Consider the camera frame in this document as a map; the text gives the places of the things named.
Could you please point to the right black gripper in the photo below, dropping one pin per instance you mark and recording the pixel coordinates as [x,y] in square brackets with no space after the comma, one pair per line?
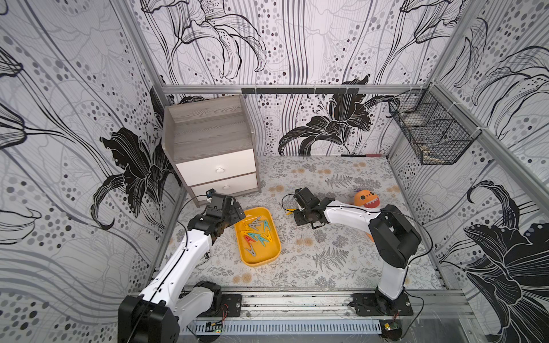
[303,212]

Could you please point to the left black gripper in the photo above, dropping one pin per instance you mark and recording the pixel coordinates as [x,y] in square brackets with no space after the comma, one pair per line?
[234,217]

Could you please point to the red clothespin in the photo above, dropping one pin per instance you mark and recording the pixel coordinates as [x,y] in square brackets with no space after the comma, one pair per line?
[249,240]

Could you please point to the teal clothespin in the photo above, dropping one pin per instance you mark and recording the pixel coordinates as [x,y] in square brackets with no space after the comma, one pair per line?
[259,238]

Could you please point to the yellow plastic storage tray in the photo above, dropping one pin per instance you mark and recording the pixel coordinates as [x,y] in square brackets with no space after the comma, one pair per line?
[258,220]

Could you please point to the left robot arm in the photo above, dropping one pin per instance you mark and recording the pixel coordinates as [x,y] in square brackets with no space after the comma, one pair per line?
[161,310]

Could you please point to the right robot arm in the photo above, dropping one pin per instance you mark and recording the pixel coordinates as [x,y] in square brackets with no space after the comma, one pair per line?
[395,238]

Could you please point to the orange shark plush toy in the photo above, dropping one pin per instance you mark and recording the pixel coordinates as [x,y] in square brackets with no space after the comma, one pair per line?
[367,199]

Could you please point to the grey wooden drawer cabinet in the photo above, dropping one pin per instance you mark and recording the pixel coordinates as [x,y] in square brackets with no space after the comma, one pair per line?
[200,137]

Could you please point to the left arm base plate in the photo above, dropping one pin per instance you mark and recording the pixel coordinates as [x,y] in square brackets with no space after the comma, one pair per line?
[227,306]

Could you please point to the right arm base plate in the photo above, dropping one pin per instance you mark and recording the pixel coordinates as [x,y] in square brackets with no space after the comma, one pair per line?
[376,305]

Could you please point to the white slotted cable duct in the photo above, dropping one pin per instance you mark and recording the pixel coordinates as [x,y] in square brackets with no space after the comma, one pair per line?
[268,327]

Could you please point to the black bar on rail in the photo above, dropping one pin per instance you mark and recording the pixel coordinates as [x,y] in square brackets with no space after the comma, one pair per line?
[295,90]

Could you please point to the black wire wall basket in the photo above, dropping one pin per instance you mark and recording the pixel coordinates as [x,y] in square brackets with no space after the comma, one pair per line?
[431,126]

